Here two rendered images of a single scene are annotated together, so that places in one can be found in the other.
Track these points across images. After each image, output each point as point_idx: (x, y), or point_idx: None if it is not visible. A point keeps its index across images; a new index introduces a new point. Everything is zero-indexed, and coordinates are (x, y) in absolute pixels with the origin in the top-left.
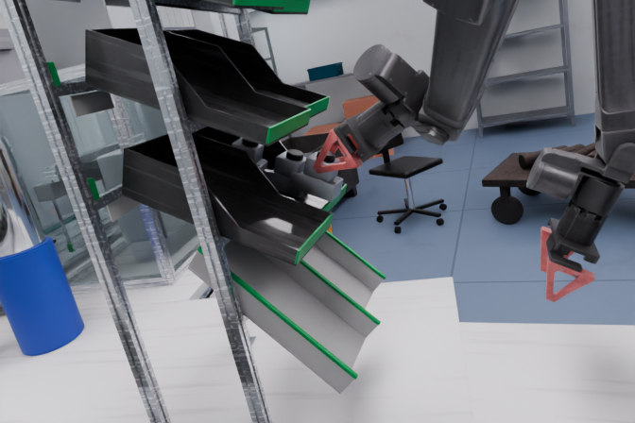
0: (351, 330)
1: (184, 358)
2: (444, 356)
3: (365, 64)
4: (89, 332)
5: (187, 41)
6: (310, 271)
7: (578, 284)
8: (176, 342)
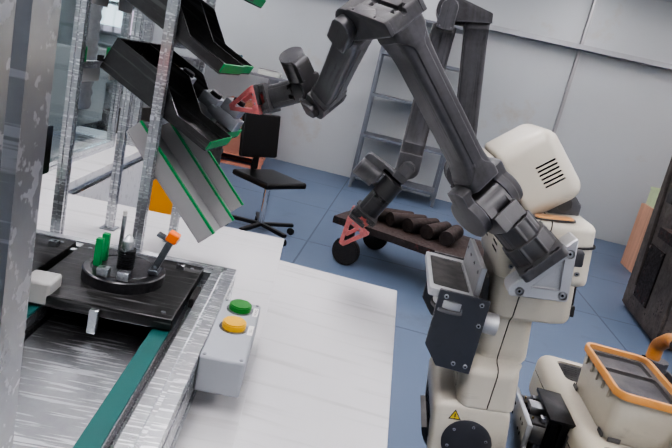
0: (213, 219)
1: None
2: (262, 270)
3: (287, 54)
4: None
5: None
6: (200, 171)
7: (359, 236)
8: (43, 211)
